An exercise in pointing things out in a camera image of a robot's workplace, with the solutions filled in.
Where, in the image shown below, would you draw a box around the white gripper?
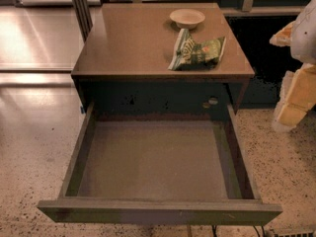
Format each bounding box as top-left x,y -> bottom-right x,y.
270,0 -> 316,132

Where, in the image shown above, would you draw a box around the green jalapeno chip bag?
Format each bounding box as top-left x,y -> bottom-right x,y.
168,29 -> 226,71

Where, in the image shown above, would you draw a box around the open top drawer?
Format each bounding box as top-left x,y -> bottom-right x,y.
38,106 -> 282,226

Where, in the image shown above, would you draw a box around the white ceramic bowl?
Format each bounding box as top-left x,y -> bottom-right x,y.
170,9 -> 205,30

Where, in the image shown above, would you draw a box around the brown wooden cabinet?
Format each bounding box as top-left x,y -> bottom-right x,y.
71,3 -> 254,119

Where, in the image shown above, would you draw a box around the black cables under drawer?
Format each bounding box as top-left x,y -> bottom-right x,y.
211,224 -> 268,237

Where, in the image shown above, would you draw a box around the metal window frame post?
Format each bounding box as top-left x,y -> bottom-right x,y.
72,0 -> 93,40

